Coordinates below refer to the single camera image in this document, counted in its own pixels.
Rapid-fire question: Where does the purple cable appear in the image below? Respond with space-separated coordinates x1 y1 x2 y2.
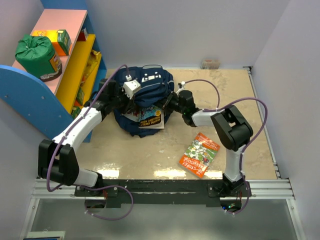
183 79 269 216
46 64 135 222

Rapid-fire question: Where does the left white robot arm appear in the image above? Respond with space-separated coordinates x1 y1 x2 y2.
37 79 141 196

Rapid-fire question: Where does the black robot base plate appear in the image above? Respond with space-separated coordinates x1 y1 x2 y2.
74 177 253 209

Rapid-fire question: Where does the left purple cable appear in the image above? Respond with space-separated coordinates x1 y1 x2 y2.
46 64 135 222

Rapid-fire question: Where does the yellow snack bag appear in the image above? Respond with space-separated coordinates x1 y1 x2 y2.
80 49 101 86

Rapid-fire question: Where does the small box at back wall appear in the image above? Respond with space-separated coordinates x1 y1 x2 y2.
201 59 220 70

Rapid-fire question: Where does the small box on yellow shelf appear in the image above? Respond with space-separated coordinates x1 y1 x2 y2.
77 27 88 42

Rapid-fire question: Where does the yellow green carton box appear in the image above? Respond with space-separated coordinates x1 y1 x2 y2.
31 29 72 57

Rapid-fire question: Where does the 169-storey treehouse book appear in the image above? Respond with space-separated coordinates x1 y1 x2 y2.
138 105 165 130

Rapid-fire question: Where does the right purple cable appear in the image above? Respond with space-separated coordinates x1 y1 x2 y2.
183 79 269 216

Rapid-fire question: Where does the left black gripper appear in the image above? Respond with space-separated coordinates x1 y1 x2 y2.
109 87 136 115

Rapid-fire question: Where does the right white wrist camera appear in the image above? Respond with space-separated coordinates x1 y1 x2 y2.
175 81 186 95

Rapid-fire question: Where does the orange 78-storey treehouse book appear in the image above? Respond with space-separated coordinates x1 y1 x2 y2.
178 132 220 179

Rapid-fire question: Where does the green box on lower shelf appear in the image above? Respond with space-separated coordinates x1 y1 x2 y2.
74 87 85 107

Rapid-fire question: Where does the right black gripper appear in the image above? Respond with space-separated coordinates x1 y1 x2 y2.
153 91 186 115

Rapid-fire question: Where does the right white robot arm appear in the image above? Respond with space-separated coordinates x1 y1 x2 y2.
155 90 253 197

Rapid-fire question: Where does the blue pink yellow shelf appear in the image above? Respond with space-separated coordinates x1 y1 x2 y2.
0 0 107 139

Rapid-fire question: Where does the green wrapped round package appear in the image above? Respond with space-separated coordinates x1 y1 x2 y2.
15 34 63 82

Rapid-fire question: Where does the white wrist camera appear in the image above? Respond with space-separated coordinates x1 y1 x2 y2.
175 81 186 95
123 79 141 100

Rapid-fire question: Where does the navy blue school backpack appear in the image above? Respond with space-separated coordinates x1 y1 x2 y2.
113 64 175 138

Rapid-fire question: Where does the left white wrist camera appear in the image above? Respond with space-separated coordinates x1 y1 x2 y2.
123 79 141 100

